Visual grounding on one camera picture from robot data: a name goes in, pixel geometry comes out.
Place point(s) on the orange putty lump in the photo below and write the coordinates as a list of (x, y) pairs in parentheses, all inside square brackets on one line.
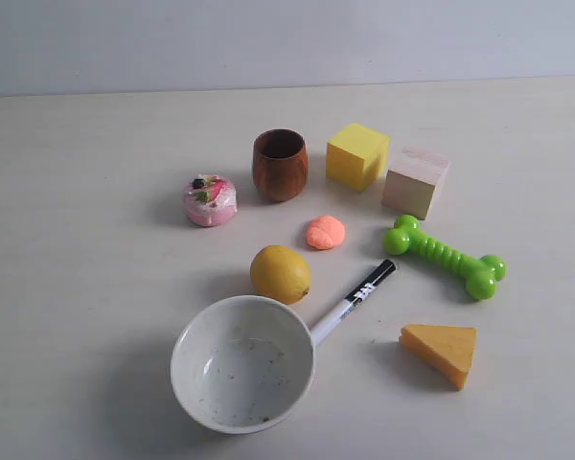
[(325, 232)]

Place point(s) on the yellow lemon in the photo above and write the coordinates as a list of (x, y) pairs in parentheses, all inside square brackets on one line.
[(281, 273)]

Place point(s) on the brown wooden cup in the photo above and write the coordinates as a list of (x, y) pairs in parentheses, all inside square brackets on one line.
[(280, 164)]

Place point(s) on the pink toy cake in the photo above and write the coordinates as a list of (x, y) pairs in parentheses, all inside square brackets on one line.
[(210, 200)]

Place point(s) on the yellow cube block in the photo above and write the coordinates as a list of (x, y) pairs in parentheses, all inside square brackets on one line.
[(356, 156)]

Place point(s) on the black and white marker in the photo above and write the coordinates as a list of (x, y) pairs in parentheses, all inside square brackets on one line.
[(333, 317)]

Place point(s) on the light wooden cube block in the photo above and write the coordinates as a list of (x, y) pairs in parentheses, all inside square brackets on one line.
[(414, 180)]

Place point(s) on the white bowl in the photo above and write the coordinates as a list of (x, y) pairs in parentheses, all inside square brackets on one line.
[(242, 364)]

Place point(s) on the green toy bone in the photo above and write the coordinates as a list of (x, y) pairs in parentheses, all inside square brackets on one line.
[(480, 275)]

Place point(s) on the yellow cheese wedge toy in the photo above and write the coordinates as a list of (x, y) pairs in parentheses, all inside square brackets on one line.
[(447, 349)]

